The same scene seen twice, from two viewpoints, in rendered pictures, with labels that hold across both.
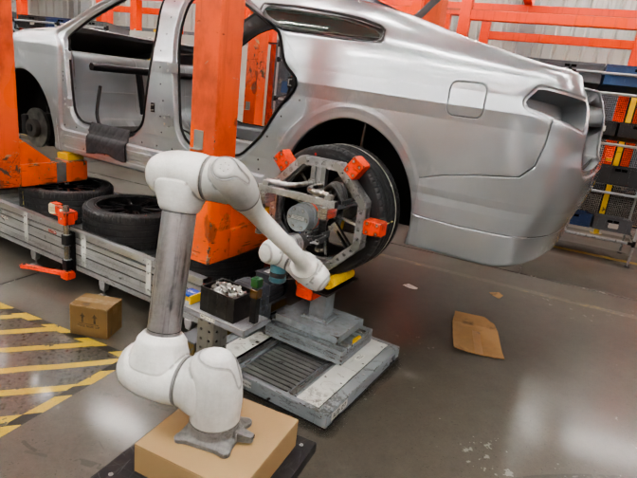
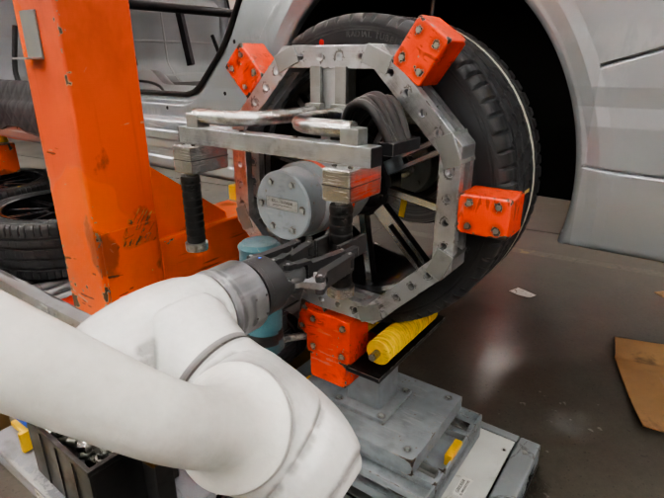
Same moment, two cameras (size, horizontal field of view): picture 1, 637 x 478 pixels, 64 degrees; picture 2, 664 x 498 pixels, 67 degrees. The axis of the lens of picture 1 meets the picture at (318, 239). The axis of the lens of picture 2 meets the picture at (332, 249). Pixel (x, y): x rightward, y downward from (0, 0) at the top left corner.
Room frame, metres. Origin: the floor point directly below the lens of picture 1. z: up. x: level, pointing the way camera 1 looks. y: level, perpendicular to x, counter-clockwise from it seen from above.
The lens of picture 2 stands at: (1.44, -0.07, 1.10)
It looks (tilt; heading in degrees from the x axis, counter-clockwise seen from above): 21 degrees down; 6
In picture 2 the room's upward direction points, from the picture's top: straight up
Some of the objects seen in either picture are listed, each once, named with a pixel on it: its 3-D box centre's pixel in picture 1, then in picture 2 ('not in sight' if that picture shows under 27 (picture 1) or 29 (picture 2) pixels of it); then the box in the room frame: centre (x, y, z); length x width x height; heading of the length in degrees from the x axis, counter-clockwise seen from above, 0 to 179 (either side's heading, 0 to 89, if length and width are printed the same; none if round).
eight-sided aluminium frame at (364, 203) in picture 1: (317, 212); (338, 187); (2.44, 0.02, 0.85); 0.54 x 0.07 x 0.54; 60
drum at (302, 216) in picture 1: (309, 214); (316, 194); (2.38, 0.06, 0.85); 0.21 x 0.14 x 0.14; 150
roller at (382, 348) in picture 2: (338, 278); (404, 329); (2.47, -0.13, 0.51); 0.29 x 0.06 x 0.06; 150
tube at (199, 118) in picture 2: (290, 174); (256, 96); (2.39, 0.17, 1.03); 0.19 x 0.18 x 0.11; 150
